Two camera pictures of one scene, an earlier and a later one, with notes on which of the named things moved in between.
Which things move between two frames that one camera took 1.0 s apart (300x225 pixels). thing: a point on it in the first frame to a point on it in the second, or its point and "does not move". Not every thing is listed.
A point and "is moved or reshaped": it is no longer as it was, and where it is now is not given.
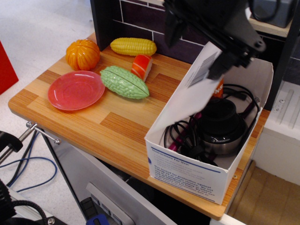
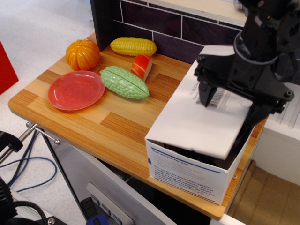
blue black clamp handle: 91,213 does not move
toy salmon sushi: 141,65 does not move
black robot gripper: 228,23 to 257,82
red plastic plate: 76,90 does not move
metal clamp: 9,141 does not move
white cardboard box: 191,176 is moved or reshaped
